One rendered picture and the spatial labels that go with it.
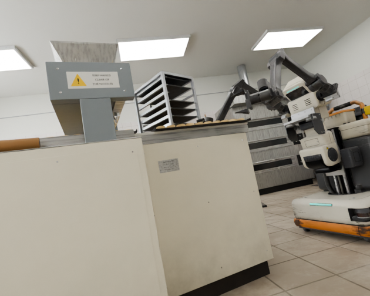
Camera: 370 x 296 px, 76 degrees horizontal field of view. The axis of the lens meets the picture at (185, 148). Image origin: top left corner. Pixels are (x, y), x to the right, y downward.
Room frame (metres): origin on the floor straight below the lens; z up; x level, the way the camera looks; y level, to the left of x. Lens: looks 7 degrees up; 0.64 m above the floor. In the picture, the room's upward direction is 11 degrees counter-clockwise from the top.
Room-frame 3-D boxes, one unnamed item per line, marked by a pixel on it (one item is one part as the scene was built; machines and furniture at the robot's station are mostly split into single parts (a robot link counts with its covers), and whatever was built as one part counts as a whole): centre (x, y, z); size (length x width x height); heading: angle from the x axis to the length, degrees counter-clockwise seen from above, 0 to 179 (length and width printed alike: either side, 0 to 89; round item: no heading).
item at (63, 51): (1.27, 0.46, 1.25); 0.56 x 0.29 x 0.14; 23
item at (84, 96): (1.27, 0.46, 1.01); 0.72 x 0.33 x 0.34; 23
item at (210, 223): (1.46, 0.00, 0.45); 0.70 x 0.34 x 0.90; 113
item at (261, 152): (5.29, -1.75, 1.01); 1.56 x 1.20 x 2.01; 102
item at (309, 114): (1.85, -0.95, 0.87); 0.28 x 0.16 x 0.22; 23
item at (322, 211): (1.96, -1.22, 0.16); 0.67 x 0.64 x 0.25; 113
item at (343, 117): (2.01, -1.32, 0.87); 0.23 x 0.15 x 0.11; 23
